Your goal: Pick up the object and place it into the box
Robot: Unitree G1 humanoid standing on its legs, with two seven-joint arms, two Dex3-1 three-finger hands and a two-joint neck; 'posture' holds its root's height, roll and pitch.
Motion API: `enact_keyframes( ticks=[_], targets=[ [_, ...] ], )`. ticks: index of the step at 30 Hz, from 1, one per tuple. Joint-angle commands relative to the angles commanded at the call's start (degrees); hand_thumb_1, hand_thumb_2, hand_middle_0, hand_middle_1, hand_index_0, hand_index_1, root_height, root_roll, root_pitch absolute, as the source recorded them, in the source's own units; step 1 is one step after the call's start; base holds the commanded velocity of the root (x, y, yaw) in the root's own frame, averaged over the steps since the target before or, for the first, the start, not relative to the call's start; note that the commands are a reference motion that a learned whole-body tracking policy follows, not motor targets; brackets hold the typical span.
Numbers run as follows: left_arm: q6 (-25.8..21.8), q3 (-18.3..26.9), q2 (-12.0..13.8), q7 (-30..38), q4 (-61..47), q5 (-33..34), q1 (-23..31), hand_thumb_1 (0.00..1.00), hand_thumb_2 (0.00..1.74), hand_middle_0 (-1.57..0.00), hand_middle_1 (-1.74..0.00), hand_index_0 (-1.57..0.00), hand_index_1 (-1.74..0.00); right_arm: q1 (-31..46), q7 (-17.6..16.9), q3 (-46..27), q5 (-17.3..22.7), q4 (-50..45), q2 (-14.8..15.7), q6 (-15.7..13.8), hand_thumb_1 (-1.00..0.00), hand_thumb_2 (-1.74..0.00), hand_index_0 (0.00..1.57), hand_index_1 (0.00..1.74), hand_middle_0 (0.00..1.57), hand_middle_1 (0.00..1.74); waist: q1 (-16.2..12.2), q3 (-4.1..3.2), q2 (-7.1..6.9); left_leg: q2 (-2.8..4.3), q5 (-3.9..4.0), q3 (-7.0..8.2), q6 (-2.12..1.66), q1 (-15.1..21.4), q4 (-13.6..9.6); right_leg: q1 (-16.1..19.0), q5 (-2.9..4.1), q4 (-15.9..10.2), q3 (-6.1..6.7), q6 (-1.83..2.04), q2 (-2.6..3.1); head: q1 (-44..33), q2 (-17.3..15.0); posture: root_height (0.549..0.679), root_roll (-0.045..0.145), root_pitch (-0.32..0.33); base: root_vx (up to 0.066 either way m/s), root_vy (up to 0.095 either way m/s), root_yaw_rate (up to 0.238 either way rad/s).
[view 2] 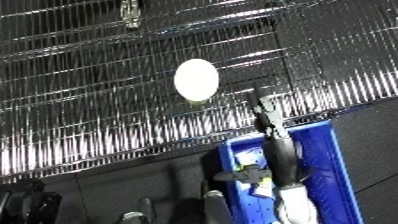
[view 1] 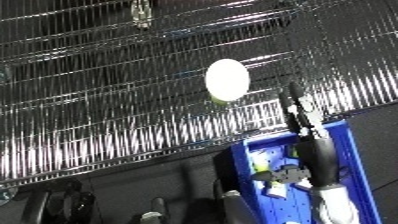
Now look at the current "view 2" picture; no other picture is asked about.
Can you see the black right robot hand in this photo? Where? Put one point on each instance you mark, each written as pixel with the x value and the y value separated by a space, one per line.
pixel 283 156

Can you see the pale right robot arm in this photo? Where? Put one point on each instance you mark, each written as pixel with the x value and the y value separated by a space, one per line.
pixel 296 206

